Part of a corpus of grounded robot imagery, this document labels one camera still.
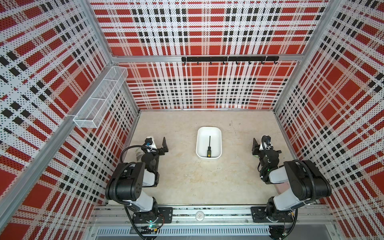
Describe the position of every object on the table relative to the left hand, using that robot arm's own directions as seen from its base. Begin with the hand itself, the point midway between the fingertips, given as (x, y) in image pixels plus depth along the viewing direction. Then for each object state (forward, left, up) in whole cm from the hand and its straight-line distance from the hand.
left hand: (157, 140), depth 88 cm
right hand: (+1, -62, -1) cm, 62 cm away
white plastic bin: (+12, -28, -10) cm, 33 cm away
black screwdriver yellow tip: (-2, -32, -12) cm, 34 cm away
